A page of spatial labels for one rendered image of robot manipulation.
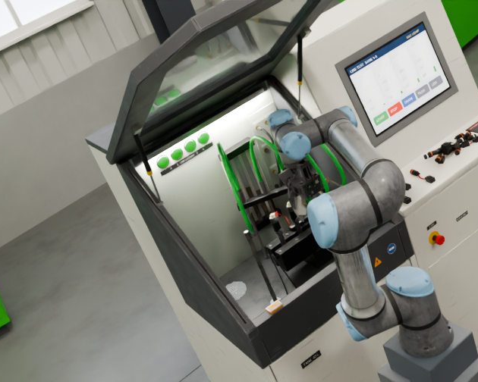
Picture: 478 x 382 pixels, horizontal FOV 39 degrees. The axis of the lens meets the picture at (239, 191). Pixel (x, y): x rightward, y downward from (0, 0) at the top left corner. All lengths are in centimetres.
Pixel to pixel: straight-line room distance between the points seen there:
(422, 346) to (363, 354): 60
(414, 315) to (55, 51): 474
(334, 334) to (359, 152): 89
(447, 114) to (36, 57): 403
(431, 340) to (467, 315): 92
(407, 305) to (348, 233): 40
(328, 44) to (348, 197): 111
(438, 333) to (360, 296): 29
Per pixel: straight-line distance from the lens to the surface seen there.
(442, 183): 255
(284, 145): 187
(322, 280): 230
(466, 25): 632
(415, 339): 197
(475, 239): 276
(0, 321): 486
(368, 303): 181
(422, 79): 278
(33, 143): 611
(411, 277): 190
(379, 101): 265
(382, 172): 159
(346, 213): 153
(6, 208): 616
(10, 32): 598
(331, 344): 243
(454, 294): 278
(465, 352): 205
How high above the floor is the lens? 229
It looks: 26 degrees down
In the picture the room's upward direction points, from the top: 23 degrees counter-clockwise
